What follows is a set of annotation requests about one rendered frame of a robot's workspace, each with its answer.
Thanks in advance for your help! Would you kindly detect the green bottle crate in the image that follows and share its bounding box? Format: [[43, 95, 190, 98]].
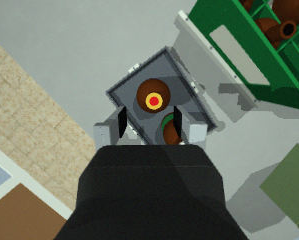
[[188, 0, 299, 104]]

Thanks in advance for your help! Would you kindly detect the grey flat bar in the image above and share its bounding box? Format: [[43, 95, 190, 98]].
[[176, 10, 261, 108]]

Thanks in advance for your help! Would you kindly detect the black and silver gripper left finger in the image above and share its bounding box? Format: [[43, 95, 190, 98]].
[[93, 106, 127, 152]]

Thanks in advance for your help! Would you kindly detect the grey rectangular tray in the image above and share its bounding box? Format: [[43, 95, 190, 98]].
[[105, 46, 217, 145]]

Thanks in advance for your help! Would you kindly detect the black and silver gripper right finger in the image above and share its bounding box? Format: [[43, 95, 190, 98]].
[[173, 106, 207, 151]]

